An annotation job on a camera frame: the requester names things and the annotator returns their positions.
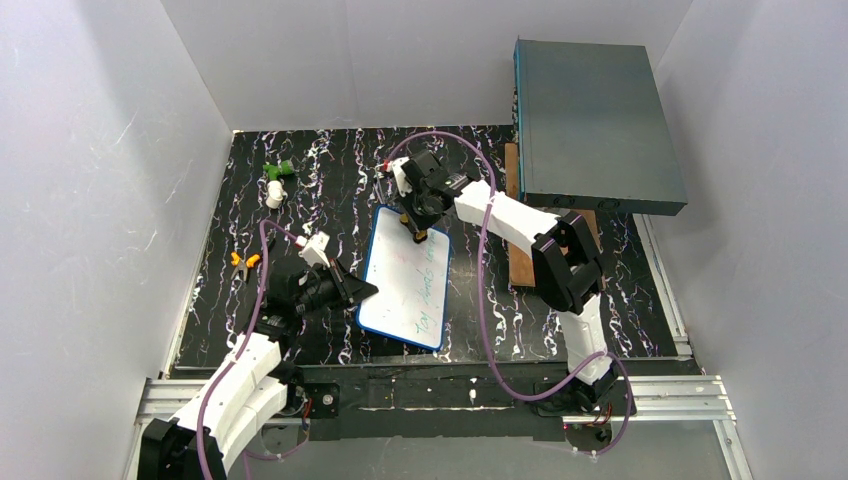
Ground blue framed whiteboard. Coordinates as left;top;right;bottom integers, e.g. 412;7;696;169
356;205;451;351

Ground orange handled pliers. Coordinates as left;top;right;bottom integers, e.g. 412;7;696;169
230;249;264;282

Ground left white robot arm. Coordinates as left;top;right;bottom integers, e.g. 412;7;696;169
136;259;379;479

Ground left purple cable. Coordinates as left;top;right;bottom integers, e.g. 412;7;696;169
195;219;313;480

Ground wire whiteboard stand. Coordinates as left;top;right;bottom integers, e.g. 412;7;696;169
374;150;452;216

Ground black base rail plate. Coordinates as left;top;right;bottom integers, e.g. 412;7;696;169
303;362;636;442

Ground purple cable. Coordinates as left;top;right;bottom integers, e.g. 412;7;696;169
195;219;313;480
385;131;634;457

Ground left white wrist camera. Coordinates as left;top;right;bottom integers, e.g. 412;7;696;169
295;231;330;267

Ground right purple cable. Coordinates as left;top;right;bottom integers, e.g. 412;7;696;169
385;131;634;457

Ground wooden board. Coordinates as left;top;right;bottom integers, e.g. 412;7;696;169
504;143;601;287

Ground dark grey metal box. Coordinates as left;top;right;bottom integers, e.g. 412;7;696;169
513;39;688;216

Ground green white toy figure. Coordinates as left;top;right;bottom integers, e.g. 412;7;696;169
263;160;294;210

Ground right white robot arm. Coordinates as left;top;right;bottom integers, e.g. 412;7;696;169
384;151;617;412

